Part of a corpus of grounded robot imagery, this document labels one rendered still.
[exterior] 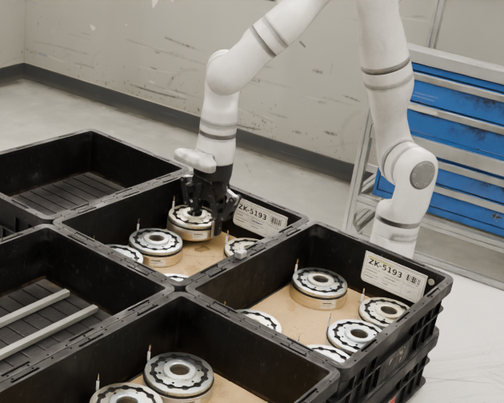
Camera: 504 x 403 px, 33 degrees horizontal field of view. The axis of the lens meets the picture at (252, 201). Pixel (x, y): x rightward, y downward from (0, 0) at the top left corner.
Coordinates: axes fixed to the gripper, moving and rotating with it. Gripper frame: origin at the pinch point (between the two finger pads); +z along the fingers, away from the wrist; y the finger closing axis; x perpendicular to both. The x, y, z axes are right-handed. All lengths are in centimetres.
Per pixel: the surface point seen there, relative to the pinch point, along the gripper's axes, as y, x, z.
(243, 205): -3.5, -7.3, -3.3
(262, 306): -22.1, 10.9, 4.2
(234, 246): -8.4, 1.4, 1.0
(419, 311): -48.6, 6.6, -5.4
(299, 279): -23.8, 2.1, 1.3
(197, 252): -1.6, 3.9, 4.2
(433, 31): 56, -233, -1
